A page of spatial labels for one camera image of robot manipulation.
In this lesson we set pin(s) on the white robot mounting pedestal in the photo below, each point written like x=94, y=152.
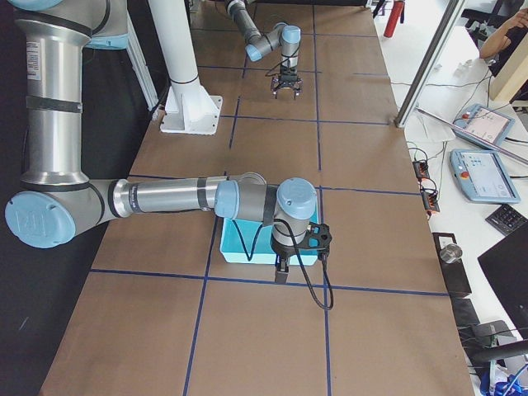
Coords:
x=189, y=108

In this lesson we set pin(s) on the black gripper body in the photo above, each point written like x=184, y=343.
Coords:
x=282, y=250
x=287, y=77

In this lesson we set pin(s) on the small metal cup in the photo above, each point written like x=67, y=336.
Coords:
x=450, y=253

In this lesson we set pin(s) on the black keyboard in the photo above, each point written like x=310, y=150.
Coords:
x=506, y=220

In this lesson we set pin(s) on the upper teach pendant tablet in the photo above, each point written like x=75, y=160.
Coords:
x=486, y=126

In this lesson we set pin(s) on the teach pendant tablet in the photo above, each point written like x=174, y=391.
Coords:
x=486, y=126
x=482, y=177

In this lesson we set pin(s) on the red cylinder bottle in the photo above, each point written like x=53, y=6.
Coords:
x=394, y=18

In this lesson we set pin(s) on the aluminium frame post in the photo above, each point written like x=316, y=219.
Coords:
x=447, y=23

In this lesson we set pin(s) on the person forearm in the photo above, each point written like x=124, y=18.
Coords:
x=501, y=37

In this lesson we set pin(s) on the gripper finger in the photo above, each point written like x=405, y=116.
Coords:
x=274, y=93
x=281, y=269
x=297, y=92

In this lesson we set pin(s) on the turquoise plastic bin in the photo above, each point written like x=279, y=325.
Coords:
x=236, y=242

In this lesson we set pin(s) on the lower teach pendant tablet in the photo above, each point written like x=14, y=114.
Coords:
x=482, y=177

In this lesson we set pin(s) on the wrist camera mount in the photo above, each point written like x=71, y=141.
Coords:
x=317, y=237

